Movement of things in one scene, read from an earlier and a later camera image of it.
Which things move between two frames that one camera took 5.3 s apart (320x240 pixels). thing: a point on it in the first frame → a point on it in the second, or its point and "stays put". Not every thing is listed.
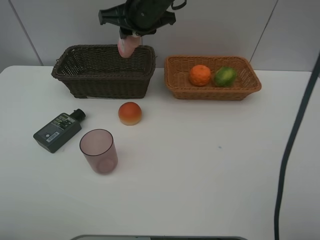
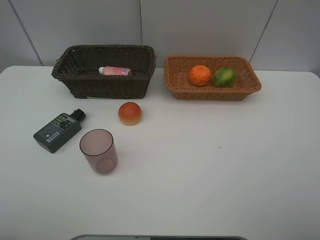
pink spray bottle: (127, 45) → (114, 71)
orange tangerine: (199, 75) stays put
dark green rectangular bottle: (59, 131) stays put
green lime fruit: (225, 76) stays put
